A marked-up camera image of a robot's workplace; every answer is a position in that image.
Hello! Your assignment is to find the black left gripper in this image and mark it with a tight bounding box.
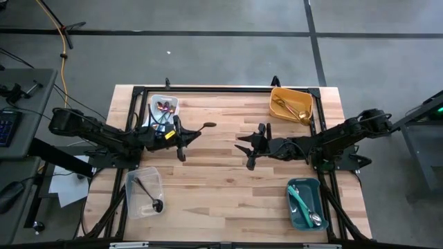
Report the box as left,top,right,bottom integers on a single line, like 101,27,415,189
162,115,203,163

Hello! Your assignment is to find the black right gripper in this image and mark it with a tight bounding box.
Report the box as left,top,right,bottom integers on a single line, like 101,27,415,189
234,122,288,171

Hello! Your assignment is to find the black spoon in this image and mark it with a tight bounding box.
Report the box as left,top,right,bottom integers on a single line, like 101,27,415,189
133,176,164,214
197,121,217,134

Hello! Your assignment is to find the gold spoon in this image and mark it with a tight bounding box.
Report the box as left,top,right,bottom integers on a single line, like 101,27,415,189
278,98,305,120
289,107,311,126
282,103,310,120
273,98,302,118

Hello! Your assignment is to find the white plastic bin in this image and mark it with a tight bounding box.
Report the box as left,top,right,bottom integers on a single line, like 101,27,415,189
142,93,181,134

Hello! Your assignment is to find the orange plastic bin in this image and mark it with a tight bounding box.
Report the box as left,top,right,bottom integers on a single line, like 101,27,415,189
269,86,314,127

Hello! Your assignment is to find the dark teal plastic bin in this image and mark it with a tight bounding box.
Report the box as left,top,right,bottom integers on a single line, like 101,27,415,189
284,177,329,232

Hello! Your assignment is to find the clear plastic bin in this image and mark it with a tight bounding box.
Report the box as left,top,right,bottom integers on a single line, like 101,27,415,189
123,165,165,219

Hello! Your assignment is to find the white paper sheet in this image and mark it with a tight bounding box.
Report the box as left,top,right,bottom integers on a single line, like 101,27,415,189
47,154,95,209

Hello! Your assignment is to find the black support beam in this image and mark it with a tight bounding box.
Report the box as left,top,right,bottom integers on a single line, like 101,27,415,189
26,137,96,179

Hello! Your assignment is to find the black tripod stand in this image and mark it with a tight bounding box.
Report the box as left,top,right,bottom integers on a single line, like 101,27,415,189
34,0,87,50

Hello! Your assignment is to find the gray desk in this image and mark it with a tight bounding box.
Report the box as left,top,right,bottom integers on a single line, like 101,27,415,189
0,67,59,160
0,156,44,245

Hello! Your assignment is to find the dark side table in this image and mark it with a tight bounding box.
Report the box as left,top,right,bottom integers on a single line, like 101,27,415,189
380,90,443,201

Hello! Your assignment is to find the black desk device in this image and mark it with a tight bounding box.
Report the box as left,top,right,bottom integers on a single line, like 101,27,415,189
0,80,45,104

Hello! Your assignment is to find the black keyboard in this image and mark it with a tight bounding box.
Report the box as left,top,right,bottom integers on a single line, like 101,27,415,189
0,110,20,148

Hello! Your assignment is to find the black computer mouse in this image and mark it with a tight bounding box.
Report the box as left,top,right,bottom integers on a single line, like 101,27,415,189
0,181,26,214

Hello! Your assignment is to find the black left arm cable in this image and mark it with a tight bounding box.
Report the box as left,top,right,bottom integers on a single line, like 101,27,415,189
147,102,163,132

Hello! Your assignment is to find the black metal table frame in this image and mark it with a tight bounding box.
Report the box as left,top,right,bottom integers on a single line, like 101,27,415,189
82,84,373,245

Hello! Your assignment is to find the silver metal bracket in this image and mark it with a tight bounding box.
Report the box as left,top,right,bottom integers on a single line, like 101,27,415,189
108,241,150,249
302,243,344,249

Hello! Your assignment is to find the yellow cable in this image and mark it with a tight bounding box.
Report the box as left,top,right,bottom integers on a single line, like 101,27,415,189
34,0,70,110

